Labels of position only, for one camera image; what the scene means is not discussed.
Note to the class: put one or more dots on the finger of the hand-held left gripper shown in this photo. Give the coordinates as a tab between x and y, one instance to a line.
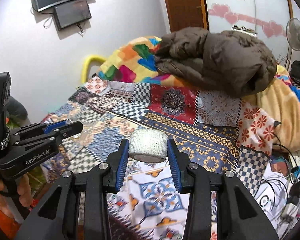
70	128
53	127

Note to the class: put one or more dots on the black power adapter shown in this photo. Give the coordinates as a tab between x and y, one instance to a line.
297	192

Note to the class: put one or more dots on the standing fan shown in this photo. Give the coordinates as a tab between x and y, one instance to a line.
296	33

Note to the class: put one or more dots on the white power strip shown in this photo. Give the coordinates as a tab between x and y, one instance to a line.
290	211

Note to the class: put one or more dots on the grey cloth item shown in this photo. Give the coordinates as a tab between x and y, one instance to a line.
16	110

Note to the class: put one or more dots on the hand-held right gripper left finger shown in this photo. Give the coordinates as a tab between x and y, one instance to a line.
121	170

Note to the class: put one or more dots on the patchwork printed tablecloth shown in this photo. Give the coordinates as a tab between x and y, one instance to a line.
215	105

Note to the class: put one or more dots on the brown padded jacket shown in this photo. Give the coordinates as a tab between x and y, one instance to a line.
215	60

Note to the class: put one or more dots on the clear plastic wrapper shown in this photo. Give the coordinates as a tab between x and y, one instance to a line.
86	132

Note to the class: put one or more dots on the person's left forearm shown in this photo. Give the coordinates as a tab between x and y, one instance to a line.
0	220

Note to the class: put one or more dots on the white bandage roll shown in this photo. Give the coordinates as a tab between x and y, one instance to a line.
147	142

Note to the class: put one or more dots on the white bag black print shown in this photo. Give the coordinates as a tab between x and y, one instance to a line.
267	200

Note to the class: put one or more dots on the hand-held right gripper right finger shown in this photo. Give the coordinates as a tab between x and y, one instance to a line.
175	170

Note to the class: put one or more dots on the white door pink hearts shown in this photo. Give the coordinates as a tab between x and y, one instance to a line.
240	5

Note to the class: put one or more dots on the brown wooden door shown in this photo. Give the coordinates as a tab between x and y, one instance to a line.
182	5

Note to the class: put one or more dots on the colourful fleece blanket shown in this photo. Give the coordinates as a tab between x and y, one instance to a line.
130	55

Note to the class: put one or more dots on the small dark wall screen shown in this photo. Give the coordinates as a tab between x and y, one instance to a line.
72	13

